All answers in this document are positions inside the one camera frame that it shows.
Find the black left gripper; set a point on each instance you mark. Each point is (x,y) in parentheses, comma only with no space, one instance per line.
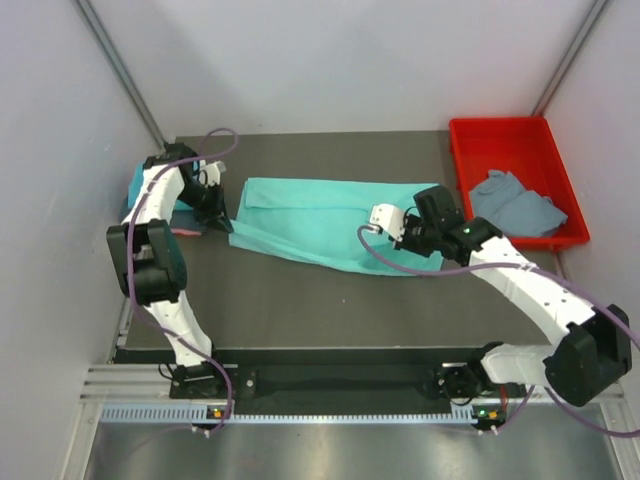
(218,210)

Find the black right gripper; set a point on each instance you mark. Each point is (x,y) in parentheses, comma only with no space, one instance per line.
(411,219)

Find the turquoise t-shirt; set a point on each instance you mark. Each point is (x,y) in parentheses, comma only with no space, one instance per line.
(315,221)

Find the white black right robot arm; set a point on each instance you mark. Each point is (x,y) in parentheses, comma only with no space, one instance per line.
(586,351)

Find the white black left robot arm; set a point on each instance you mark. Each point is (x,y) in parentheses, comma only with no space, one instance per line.
(151,270)

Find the folded pink t-shirt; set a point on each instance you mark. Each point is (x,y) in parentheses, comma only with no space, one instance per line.
(187,233)

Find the folded blue t-shirt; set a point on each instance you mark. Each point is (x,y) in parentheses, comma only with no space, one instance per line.
(137,182)

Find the grey-blue t-shirt in bin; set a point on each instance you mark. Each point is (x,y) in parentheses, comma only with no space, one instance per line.
(518,212)

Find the red plastic bin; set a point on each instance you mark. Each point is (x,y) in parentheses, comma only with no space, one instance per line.
(525,147)

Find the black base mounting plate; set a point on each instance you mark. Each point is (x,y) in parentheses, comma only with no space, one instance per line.
(248,382)

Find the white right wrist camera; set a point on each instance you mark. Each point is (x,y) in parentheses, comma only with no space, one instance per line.
(389,219)

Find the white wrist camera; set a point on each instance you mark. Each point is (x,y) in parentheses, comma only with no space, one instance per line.
(210,174)
(389,219)

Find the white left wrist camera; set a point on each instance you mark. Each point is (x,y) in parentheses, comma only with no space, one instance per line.
(210,174)

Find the slotted grey cable duct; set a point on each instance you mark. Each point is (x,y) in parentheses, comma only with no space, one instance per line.
(121,413)

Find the left aluminium corner post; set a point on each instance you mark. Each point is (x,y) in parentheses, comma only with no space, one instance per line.
(95,25)

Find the aluminium corner post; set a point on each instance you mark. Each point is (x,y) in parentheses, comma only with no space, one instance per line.
(595,13)
(95,25)

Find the right aluminium corner post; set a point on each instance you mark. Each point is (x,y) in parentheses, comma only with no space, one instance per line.
(595,13)

